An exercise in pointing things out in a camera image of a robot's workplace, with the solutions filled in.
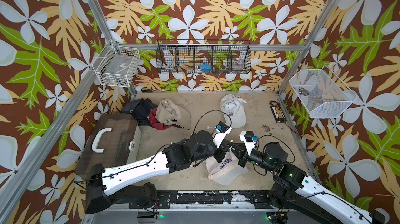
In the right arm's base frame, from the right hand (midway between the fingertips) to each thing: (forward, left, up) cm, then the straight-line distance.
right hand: (227, 145), depth 67 cm
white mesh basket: (+27, -54, +3) cm, 60 cm away
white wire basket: (+43, +58, +11) cm, 73 cm away
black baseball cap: (+33, +50, -16) cm, 62 cm away
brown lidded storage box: (+7, +55, -10) cm, 57 cm away
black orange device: (+33, -42, -23) cm, 58 cm away
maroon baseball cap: (+19, +37, -14) cm, 44 cm away
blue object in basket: (+49, +8, +5) cm, 50 cm away
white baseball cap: (+41, -13, -23) cm, 49 cm away
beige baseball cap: (+29, +32, -14) cm, 45 cm away
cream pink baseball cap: (-5, -2, -18) cm, 19 cm away
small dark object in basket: (+31, -45, +2) cm, 55 cm away
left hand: (-1, -2, +4) cm, 4 cm away
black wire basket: (+58, +9, +7) cm, 59 cm away
